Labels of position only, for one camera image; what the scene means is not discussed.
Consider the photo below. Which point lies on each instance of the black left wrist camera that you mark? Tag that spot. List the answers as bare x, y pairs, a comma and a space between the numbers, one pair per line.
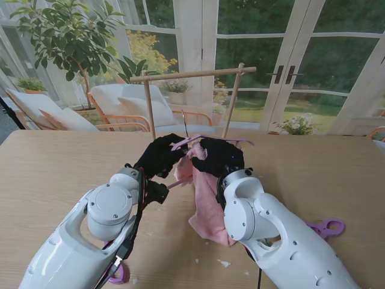
158, 192

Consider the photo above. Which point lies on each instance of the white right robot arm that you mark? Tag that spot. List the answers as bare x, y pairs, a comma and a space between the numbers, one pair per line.
276, 241

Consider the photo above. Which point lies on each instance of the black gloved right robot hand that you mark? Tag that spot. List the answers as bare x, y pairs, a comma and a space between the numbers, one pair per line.
219, 156

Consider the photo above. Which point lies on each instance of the pink square towel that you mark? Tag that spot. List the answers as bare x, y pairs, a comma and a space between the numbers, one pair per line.
207, 204

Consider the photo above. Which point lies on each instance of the pink hanger with metal hook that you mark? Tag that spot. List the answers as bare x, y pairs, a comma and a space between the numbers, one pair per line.
192, 139

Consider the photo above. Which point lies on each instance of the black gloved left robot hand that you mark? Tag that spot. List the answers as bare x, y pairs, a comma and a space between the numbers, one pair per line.
159, 156

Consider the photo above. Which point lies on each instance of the black tripod stand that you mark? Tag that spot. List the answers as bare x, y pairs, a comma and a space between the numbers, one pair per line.
9, 113

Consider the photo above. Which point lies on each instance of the wooden tabletop drying rack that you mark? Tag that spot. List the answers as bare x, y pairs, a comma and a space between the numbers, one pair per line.
192, 73

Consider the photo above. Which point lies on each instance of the purple plastic clothes peg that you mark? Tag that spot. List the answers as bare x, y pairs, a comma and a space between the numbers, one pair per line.
120, 275
329, 227

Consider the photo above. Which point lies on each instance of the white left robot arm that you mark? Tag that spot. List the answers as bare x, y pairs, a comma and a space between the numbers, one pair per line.
84, 234

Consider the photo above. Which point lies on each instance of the printed garden room backdrop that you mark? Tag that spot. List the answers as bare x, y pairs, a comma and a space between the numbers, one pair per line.
255, 51

